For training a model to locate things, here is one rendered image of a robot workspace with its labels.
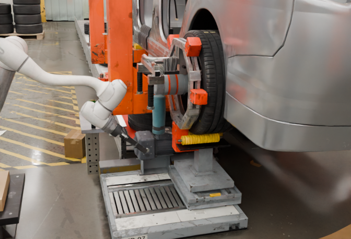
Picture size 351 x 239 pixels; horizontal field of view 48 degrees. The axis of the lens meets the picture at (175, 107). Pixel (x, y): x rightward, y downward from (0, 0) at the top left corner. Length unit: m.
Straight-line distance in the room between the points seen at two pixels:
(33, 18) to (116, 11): 7.96
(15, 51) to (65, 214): 1.14
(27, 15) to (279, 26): 9.29
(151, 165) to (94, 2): 2.27
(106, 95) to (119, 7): 0.81
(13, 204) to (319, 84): 1.66
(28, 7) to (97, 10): 5.99
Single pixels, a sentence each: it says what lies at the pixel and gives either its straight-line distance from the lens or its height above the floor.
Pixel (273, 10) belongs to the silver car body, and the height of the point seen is 1.36.
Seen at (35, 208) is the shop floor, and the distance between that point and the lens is 2.86.
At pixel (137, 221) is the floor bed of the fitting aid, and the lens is 2.49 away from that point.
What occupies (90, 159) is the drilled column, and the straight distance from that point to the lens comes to 3.17.
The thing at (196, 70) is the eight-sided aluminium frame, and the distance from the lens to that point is 2.25.
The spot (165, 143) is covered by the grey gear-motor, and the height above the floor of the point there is 0.35.
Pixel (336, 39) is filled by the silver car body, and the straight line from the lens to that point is 1.62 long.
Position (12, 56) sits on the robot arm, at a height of 1.08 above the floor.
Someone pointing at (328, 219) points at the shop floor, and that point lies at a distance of 2.87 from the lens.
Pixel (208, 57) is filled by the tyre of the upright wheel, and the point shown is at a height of 1.06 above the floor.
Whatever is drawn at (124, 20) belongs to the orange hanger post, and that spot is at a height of 1.20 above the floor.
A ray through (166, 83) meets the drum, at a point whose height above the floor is 0.87.
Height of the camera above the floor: 1.46
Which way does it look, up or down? 18 degrees down
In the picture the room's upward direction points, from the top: 1 degrees clockwise
